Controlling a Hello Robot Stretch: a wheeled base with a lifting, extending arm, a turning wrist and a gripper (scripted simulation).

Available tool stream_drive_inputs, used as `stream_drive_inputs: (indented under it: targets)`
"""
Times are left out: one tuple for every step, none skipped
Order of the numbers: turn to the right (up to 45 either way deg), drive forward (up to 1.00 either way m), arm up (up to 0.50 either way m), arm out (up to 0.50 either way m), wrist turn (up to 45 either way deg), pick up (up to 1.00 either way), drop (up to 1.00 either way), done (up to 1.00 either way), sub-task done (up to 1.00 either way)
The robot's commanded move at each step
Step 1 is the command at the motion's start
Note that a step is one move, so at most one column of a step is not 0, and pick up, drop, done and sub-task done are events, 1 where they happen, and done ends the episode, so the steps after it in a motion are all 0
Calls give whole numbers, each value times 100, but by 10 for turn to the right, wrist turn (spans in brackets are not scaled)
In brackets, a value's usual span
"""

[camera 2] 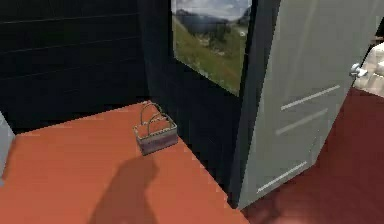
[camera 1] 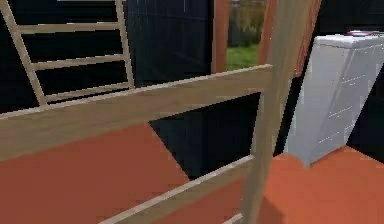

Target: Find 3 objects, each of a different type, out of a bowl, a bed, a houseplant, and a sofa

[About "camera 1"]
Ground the light wooden slatted chair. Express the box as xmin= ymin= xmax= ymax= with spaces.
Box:
xmin=0 ymin=0 xmax=316 ymax=224

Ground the light wooden ladder-back chair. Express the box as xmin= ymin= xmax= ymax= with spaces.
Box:
xmin=0 ymin=0 xmax=135 ymax=108

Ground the white chest of drawers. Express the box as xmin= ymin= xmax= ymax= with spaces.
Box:
xmin=283 ymin=33 xmax=384 ymax=169

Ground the small red flat object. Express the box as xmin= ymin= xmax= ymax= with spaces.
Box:
xmin=346 ymin=30 xmax=374 ymax=37

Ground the window with orange wooden frame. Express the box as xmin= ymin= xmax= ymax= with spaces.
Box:
xmin=211 ymin=0 xmax=323 ymax=78

